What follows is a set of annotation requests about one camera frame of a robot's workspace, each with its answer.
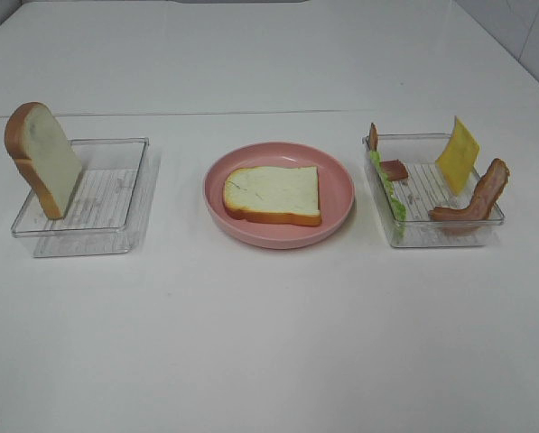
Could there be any bacon strip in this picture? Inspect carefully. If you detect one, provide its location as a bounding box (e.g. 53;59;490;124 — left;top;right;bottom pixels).
367;123;408;182
429;158;510;235

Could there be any clear plastic tray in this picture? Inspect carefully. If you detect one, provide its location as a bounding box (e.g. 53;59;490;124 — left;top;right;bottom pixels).
363;134;505;248
11;138;160;258

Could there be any pink round plate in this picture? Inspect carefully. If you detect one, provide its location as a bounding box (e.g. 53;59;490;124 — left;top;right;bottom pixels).
203;142;355;249

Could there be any bread slice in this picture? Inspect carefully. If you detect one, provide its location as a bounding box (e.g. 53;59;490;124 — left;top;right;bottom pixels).
223;166;321;226
4;102;83;220

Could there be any yellow cheese slice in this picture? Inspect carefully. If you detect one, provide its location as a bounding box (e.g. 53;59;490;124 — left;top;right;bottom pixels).
435;116;480;196

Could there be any left clear plastic tray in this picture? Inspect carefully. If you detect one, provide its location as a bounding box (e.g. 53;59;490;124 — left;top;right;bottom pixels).
11;138;160;258

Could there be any green lettuce leaf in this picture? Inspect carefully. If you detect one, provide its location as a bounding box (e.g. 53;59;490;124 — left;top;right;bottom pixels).
376;171;406;239

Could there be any right clear plastic tray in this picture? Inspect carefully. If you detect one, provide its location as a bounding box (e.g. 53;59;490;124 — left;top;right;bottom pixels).
363;134;505;248

